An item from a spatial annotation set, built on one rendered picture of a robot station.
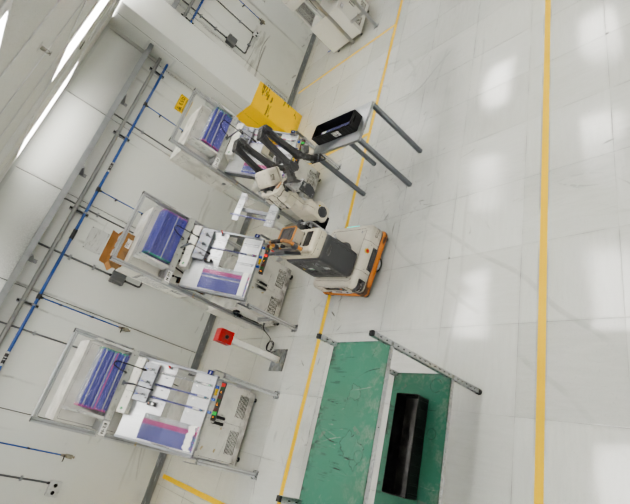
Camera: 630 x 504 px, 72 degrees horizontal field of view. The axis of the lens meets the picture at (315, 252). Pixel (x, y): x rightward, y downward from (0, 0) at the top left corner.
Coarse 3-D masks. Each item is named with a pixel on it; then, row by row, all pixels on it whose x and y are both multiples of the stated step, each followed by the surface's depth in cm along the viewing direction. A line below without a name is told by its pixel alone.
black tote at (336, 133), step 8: (352, 112) 408; (336, 120) 428; (344, 120) 423; (352, 120) 401; (360, 120) 407; (320, 128) 450; (328, 128) 445; (344, 128) 407; (352, 128) 402; (312, 136) 444; (320, 136) 433; (328, 136) 428; (336, 136) 423; (320, 144) 446
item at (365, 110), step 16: (368, 112) 405; (384, 112) 418; (400, 128) 432; (336, 144) 422; (352, 144) 481; (368, 144) 403; (416, 144) 446; (368, 160) 498; (384, 160) 415; (400, 176) 428
